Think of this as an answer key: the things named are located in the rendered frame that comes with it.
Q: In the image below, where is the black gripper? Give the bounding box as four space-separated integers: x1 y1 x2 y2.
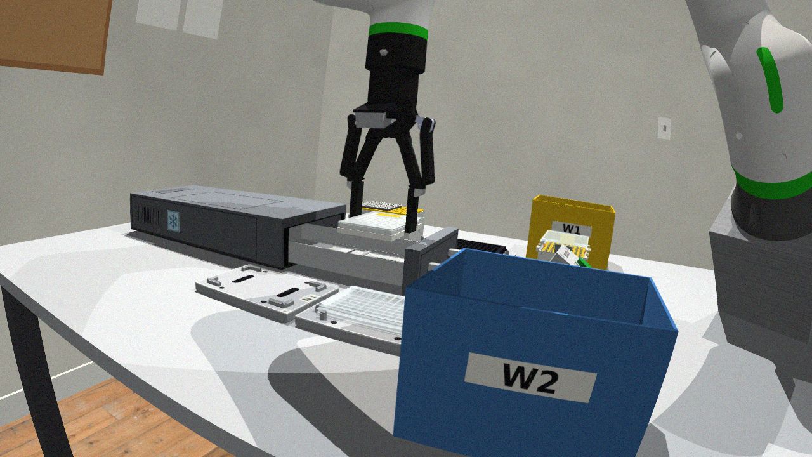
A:
339 69 436 233

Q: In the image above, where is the blue bin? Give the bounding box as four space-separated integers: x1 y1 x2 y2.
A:
393 248 679 457

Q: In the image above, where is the yellow waste bin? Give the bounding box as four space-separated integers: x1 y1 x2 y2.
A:
526 195 615 270

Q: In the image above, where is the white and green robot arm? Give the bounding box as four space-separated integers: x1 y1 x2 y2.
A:
314 0 812 241

